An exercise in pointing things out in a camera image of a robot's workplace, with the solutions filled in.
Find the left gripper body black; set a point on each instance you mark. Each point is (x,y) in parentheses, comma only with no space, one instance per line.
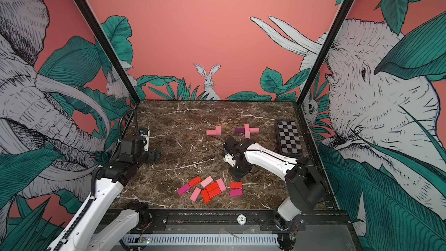
(150,156)

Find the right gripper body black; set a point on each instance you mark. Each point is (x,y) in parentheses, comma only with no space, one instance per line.
(238,171)

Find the magenta block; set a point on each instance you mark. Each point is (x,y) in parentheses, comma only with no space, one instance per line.
(236,192)
(183,189)

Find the light pink block edge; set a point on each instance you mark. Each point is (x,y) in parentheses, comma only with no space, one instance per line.
(246,127)

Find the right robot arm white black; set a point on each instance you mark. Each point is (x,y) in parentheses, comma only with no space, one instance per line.
(305,185)

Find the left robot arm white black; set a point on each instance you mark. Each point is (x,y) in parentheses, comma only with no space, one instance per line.
(107,184)

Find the red block large center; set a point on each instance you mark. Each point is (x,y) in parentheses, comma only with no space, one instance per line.
(213,190)

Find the red block bottom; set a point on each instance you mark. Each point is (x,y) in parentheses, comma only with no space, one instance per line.
(205,196)

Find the black white checkerboard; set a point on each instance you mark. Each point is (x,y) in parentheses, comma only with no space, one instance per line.
(287,138)

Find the black left frame post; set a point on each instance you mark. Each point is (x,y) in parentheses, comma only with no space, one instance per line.
(105,44)

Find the black frame post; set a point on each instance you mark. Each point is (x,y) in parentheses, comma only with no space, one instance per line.
(332,34)
(105,44)

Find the black front rail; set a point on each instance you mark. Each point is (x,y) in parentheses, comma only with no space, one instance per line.
(264,219)

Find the white slotted cable duct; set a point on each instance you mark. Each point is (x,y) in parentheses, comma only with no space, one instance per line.
(201,239)

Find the black right frame post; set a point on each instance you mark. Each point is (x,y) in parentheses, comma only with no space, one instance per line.
(332,34)

